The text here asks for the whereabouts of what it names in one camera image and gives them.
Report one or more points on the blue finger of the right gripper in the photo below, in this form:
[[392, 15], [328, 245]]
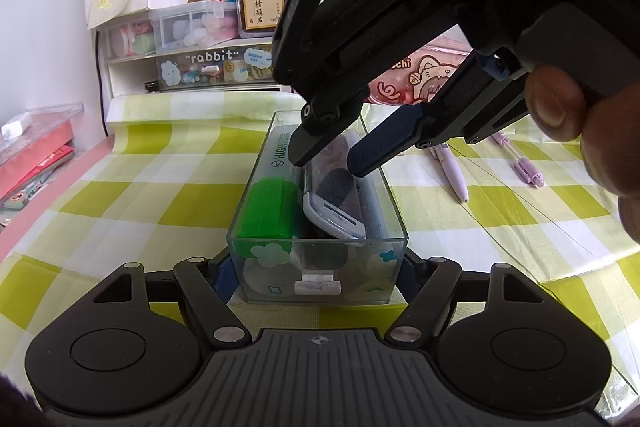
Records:
[[395, 134], [322, 122]]

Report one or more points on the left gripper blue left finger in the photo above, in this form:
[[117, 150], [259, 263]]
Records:
[[226, 282]]

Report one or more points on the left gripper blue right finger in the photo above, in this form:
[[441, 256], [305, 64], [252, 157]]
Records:
[[411, 276]]

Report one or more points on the purple cartoon pen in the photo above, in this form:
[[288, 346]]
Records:
[[451, 170]]

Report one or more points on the green cap highlighter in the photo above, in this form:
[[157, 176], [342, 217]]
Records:
[[270, 207]]

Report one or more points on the light blue grey pen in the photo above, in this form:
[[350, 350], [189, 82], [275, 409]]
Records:
[[374, 201]]

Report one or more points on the black white case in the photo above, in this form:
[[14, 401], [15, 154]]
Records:
[[331, 200]]

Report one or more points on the clear plastic organizer tray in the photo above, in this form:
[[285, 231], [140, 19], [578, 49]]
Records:
[[271, 270]]

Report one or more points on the lilac clear mechanical pencil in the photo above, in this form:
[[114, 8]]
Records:
[[521, 165]]

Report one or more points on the black grey marker pen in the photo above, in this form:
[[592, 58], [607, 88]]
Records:
[[321, 251]]

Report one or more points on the person's right hand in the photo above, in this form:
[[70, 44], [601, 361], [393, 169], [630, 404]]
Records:
[[609, 131]]

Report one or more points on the pink cat pencil case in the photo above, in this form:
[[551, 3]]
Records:
[[418, 77]]

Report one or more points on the white drawer organizer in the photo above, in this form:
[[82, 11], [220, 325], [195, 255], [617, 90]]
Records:
[[237, 64]]

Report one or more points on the clear stacked storage box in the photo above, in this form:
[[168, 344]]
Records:
[[183, 27]]

